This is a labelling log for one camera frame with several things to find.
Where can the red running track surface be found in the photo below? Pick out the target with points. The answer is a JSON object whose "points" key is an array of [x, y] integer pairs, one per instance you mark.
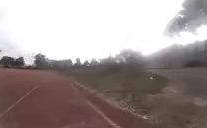
{"points": [[47, 103]]}

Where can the grass field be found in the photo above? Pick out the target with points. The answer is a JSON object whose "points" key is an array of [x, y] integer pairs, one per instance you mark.
{"points": [[124, 83]]}

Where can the low track kerb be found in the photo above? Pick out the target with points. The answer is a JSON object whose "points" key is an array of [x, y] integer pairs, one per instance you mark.
{"points": [[101, 96]]}

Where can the low building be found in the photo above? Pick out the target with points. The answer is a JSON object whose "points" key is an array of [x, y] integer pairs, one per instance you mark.
{"points": [[61, 63]]}

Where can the white painted line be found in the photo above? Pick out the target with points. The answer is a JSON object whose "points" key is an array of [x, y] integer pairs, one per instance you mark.
{"points": [[16, 103], [99, 112]]}

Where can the row of trees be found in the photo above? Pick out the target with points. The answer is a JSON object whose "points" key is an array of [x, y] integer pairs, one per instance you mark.
{"points": [[41, 60]]}

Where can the dark overgrown slope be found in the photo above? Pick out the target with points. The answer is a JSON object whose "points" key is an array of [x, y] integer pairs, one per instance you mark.
{"points": [[187, 55]]}

